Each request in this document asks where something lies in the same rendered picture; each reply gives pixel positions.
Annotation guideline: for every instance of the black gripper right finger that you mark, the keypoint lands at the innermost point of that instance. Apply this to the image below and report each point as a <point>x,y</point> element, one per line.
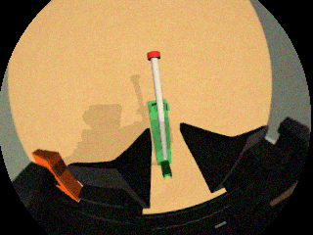
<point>217,155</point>

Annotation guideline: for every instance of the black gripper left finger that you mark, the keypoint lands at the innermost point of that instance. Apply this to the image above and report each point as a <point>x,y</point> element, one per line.
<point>132,170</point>

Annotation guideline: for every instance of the grey tapered pin with red cap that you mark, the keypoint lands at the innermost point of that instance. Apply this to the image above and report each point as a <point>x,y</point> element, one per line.
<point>153,56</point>

